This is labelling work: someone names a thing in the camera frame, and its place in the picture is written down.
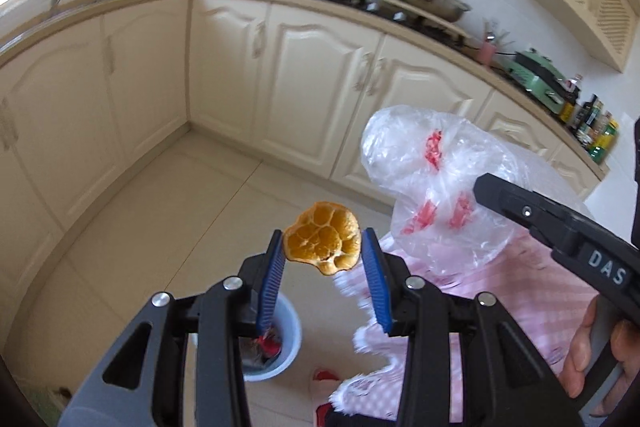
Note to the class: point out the cream lower kitchen cabinets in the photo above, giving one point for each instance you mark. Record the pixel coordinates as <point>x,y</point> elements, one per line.
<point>91,94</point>

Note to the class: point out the dark soy sauce bottle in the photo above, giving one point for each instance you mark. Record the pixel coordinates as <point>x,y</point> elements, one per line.
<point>572,87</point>

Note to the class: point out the green electric grill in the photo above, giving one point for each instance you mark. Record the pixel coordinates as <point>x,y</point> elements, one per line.
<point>537,75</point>

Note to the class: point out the pink utensil holder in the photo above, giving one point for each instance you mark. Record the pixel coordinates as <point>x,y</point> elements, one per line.
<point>487,50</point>

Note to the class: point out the black gas stove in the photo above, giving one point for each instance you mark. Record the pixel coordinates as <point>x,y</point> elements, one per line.
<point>406,15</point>

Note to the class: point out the dark glass bottle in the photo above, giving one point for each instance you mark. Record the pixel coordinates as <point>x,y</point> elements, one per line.
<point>585,112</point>

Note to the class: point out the clear plastic bag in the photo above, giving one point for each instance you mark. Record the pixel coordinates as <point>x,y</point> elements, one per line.
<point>429,162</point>

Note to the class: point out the pink checkered tablecloth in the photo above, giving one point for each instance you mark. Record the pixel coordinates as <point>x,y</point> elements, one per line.
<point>505,379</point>

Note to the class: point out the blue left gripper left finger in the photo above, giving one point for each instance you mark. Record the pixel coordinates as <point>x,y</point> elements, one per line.
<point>269,282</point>

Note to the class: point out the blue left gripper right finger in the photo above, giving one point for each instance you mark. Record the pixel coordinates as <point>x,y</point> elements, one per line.
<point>375,268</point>

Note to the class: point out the green yellow bottle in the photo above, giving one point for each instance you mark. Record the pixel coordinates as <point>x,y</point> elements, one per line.
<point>604,142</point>

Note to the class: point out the light blue trash bin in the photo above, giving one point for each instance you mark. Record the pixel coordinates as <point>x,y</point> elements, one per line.
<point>272,354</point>

